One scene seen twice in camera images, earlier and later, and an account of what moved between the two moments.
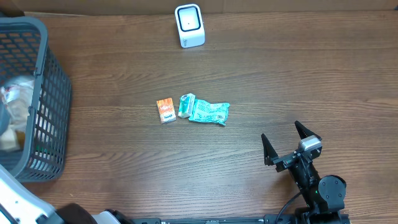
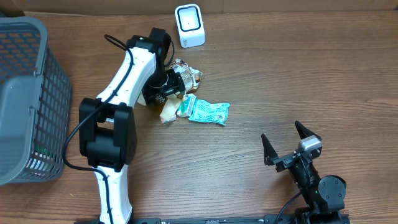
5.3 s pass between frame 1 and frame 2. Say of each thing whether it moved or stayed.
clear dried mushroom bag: moved
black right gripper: stayed
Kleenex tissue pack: stayed
